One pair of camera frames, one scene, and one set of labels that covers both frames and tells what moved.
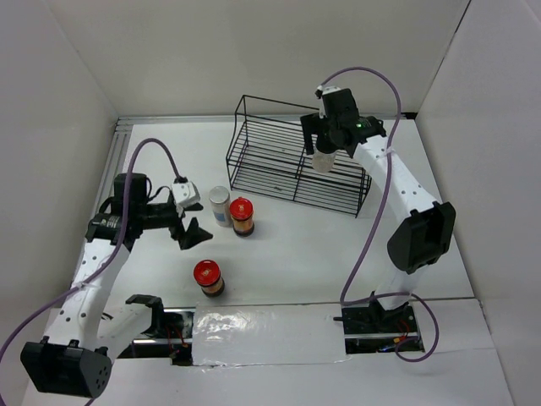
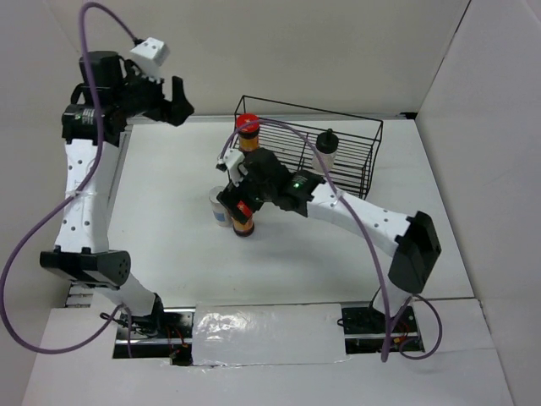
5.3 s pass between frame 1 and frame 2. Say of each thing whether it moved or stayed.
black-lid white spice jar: stayed
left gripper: moved
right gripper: moved
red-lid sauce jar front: moved
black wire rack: stayed
